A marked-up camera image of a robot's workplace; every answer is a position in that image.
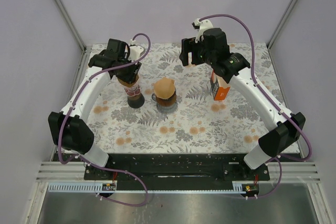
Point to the red topped dark flask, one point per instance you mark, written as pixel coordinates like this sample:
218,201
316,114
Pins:
136,103

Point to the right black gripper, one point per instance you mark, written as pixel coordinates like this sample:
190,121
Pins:
189,45

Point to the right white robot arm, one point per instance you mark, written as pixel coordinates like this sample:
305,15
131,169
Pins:
283,126

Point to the brown wooden ring holder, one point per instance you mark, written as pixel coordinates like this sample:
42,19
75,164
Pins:
166,102

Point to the white slotted cable duct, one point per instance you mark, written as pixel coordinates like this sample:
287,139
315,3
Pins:
116,187

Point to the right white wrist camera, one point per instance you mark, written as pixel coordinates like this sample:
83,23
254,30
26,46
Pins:
201,26

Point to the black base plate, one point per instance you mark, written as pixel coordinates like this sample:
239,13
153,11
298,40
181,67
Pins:
176,171

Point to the clear glass carafe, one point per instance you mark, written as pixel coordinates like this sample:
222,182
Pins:
165,110

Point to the brown paper coffee filter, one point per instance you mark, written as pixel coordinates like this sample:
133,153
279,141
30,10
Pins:
164,88

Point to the orange coffee filter box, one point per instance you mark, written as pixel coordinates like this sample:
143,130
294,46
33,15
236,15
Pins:
219,87

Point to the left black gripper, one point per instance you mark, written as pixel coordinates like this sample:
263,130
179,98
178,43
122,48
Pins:
130,77

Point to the aluminium frame rail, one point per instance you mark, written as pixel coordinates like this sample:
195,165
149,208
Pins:
69,23

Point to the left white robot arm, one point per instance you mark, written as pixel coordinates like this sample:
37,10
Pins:
69,127

